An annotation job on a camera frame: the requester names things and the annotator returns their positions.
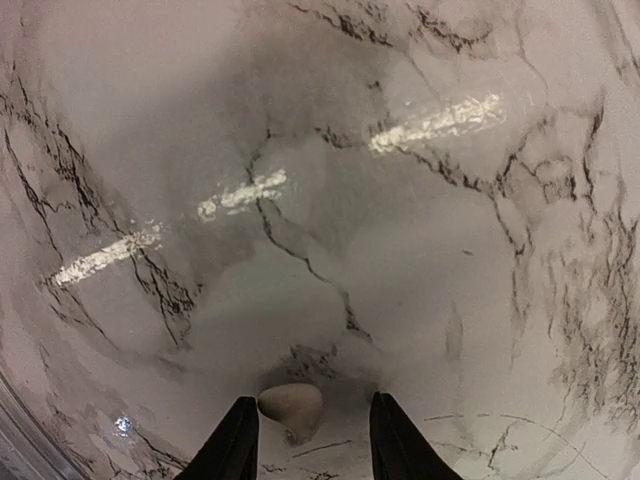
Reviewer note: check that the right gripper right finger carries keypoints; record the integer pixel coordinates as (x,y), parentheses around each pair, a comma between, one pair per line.
(398,450)

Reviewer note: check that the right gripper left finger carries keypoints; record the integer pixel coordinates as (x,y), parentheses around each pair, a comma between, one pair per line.
(231,451)

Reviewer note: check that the white earbud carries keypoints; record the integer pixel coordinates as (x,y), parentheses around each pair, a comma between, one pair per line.
(298,407)

